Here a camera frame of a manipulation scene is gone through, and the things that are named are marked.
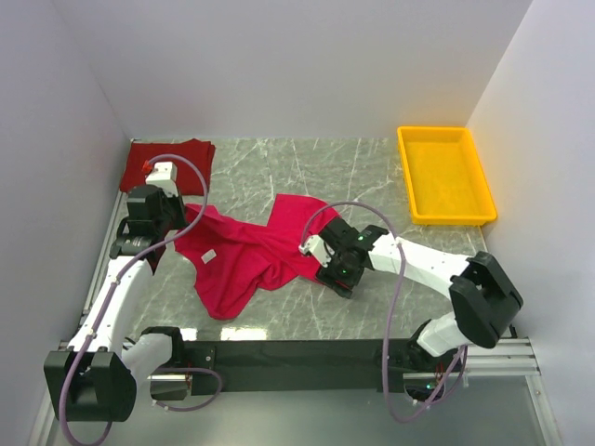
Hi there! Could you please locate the pink t shirt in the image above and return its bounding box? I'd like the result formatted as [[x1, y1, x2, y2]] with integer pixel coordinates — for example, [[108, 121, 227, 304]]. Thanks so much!
[[174, 194, 338, 321]]

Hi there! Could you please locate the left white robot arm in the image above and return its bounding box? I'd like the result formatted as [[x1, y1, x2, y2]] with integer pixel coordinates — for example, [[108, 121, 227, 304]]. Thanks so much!
[[44, 185, 188, 422]]

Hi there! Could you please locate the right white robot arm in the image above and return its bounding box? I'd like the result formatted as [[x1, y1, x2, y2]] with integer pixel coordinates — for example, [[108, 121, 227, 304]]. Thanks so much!
[[299, 217, 523, 372]]

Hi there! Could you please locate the folded dark red t shirt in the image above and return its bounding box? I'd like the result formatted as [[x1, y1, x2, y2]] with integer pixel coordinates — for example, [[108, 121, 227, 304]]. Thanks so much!
[[119, 138, 218, 196]]

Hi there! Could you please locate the black base beam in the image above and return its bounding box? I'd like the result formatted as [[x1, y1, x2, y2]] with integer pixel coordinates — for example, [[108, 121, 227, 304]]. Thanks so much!
[[173, 339, 382, 392]]

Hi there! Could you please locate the yellow plastic tray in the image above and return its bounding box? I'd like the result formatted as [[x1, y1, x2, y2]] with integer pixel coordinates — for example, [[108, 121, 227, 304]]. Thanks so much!
[[397, 126, 497, 227]]

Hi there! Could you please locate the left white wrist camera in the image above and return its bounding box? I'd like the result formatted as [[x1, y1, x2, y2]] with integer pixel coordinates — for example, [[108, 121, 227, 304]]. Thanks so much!
[[145, 162, 179, 197]]

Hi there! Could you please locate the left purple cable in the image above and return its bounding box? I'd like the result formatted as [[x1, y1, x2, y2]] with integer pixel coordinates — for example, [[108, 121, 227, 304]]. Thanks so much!
[[58, 152, 225, 446]]

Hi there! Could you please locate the purple cable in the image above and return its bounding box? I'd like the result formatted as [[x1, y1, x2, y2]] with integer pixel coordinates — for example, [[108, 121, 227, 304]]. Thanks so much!
[[299, 200, 469, 425], [58, 152, 225, 446]]

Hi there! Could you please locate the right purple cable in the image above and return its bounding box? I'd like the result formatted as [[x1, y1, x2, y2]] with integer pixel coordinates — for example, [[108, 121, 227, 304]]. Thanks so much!
[[299, 200, 469, 425]]

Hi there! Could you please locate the aluminium frame rail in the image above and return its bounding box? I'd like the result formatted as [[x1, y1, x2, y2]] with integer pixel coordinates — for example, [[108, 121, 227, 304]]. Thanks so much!
[[27, 190, 559, 446]]

